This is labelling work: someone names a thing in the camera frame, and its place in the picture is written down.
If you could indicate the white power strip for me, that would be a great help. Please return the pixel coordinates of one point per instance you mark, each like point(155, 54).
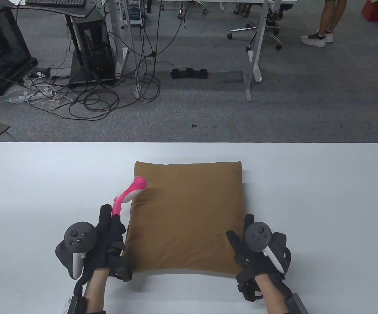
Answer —
point(22, 97)

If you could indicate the person's left forearm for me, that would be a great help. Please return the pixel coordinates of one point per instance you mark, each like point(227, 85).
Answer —
point(95, 294)

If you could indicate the black computer tower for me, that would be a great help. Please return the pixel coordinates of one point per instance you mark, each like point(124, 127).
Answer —
point(92, 49)

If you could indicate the white desk leg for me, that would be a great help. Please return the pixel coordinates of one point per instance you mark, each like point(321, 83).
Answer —
point(122, 62)

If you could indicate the chrome chair base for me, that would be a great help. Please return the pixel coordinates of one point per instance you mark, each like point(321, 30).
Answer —
point(204, 10)

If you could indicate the person's left hand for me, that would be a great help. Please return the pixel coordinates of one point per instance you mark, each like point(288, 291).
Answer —
point(110, 238)

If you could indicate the black keyboard stand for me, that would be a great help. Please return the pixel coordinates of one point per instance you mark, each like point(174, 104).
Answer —
point(77, 13)

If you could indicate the red box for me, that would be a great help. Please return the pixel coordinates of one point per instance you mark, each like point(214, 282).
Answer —
point(375, 11)

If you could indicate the brown pillow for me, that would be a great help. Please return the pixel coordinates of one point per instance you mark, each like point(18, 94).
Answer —
point(185, 222)

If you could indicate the black floor pedal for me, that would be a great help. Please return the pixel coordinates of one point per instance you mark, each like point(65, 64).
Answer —
point(189, 73)

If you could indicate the white desk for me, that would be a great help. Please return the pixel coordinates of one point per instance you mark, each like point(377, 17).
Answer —
point(255, 65)

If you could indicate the pink lint roller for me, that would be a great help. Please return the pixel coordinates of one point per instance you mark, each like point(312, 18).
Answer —
point(116, 207)

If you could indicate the grey floor hatch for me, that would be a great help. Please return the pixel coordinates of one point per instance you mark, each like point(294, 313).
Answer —
point(230, 77)

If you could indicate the grey power strip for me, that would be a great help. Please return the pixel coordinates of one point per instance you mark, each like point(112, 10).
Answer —
point(60, 72)

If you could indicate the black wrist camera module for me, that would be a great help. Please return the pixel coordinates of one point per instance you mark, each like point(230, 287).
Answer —
point(76, 305)
point(297, 305)

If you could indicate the black and white controller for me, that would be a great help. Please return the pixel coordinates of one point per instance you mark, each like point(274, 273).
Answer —
point(257, 236)
point(79, 237)

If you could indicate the grey device rack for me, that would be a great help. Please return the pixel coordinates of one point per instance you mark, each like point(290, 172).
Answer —
point(133, 14)

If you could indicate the person's right forearm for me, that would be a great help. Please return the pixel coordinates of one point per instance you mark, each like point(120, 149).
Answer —
point(272, 294)

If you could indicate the person's right hand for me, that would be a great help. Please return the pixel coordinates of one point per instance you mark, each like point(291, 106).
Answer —
point(239, 255)

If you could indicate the chrome base office chair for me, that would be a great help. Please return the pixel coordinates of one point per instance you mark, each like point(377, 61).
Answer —
point(241, 29)

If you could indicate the black keyboard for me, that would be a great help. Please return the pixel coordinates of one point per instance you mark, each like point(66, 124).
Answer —
point(55, 2)

